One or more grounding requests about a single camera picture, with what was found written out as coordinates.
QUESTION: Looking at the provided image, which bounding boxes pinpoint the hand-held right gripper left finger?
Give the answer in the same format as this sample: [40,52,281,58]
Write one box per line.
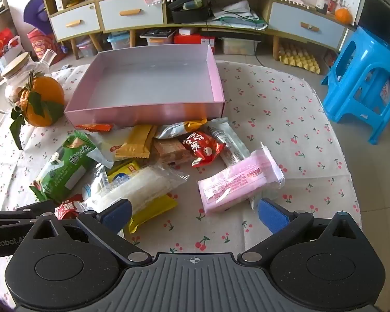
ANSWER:
[28,198,153,265]

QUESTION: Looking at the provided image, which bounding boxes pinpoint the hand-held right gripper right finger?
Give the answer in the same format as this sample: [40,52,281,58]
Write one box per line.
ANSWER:
[237,198,365,264]

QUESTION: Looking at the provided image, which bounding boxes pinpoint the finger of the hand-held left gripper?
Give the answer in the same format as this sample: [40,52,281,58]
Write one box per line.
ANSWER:
[0,200,57,232]

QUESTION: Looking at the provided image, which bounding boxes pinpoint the plain yellow snack packet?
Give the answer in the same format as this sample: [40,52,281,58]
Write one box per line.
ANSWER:
[122,195,179,235]

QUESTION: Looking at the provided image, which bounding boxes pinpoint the blue white snack packet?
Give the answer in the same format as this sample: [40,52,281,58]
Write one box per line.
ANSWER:
[83,164,131,202]

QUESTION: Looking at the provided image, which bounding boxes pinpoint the clear rice cracker packet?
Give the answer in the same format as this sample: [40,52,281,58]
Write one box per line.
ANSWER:
[80,166,190,217]

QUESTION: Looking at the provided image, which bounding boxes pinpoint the yellow labelled snack packet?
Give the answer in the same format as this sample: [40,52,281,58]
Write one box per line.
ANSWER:
[107,161,141,183]

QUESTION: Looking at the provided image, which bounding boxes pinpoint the red snack packet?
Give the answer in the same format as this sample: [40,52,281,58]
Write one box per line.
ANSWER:
[54,197,85,220]
[182,132,226,168]

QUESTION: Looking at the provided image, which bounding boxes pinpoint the pink snack packet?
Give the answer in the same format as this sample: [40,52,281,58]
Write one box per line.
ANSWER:
[198,142,285,214]

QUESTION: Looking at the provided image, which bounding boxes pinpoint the green snack packet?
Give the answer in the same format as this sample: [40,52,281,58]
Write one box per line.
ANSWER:
[31,132,114,202]

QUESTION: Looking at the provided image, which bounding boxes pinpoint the cream white snack packet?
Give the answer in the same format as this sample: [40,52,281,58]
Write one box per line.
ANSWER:
[88,130,134,166]

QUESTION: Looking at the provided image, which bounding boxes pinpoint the golden bar packet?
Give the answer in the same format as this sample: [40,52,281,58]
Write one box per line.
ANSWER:
[114,124,159,160]

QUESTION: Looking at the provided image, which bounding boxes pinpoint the clear wafer packet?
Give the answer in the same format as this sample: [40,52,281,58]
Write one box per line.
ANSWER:
[153,138,196,166]

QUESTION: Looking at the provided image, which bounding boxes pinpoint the long silver snack packet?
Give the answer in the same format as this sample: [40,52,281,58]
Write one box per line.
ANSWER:
[203,117,251,168]

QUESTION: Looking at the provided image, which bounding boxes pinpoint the small orange chip packet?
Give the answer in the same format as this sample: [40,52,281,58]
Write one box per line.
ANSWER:
[75,123,115,133]

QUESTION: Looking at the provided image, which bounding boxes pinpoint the silver and orange snack packet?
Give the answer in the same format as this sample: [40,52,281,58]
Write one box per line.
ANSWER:
[156,117,209,139]

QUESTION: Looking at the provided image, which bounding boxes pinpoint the pink cardboard box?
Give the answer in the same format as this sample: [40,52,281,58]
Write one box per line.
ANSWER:
[64,44,226,128]

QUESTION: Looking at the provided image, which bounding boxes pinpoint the cherry print tablecloth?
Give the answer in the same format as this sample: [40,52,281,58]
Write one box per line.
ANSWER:
[0,62,363,265]

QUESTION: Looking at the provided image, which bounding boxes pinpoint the leafy tangerine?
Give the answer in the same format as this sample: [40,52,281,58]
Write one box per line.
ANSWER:
[10,71,66,150]

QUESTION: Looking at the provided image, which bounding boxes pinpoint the large orange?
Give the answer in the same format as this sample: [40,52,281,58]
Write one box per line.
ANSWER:
[21,75,66,127]

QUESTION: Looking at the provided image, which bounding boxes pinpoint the glass teapot with bamboo lid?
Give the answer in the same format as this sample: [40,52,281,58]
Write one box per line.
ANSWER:
[0,50,57,114]

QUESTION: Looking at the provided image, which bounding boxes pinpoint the red and white bag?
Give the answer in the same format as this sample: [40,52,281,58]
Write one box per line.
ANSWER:
[0,28,22,60]

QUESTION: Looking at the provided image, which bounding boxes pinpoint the red gift bag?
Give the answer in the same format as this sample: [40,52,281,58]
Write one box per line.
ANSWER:
[27,28,67,66]

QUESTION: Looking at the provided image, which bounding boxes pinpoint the yellow egg tray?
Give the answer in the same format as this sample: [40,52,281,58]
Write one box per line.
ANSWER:
[279,44,322,74]

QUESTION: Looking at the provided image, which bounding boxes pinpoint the clear storage box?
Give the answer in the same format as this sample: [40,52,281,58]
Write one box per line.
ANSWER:
[76,37,98,57]
[221,37,261,56]

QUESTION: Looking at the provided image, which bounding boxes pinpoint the blue plastic stool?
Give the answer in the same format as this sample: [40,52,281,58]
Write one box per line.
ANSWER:
[322,27,390,145]

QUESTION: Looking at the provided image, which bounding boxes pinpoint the blue lid storage box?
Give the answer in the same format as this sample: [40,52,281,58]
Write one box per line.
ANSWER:
[107,32,132,51]

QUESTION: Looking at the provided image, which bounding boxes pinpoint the storage box with dark lid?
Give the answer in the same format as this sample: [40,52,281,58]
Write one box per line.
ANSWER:
[145,29,176,47]

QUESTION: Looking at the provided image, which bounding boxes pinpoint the red box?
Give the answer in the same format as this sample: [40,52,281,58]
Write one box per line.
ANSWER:
[174,34,215,54]

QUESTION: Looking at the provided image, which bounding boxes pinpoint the purple fan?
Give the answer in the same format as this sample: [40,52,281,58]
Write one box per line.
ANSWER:
[23,0,54,36]

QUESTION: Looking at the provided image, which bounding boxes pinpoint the wooden cabinet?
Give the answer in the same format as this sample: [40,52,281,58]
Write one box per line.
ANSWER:
[39,0,358,62]

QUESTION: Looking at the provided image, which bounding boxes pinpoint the stack of papers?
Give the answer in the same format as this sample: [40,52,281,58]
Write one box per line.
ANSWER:
[213,0,269,30]

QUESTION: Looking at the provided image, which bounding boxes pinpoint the small orange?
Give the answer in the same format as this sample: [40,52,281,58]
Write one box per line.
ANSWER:
[335,7,352,24]

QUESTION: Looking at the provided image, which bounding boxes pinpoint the black case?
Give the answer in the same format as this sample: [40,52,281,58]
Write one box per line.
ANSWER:
[167,0,213,24]

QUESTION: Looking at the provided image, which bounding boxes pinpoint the black screen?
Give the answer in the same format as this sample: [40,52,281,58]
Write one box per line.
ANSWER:
[357,0,390,50]

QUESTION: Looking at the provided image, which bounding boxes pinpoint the white board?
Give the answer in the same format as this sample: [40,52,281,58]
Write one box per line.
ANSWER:
[336,0,365,25]

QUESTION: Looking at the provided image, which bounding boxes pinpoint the white drawer wooden handle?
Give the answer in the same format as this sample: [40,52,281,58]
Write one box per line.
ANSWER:
[268,2,345,51]
[49,5,101,41]
[99,0,165,31]

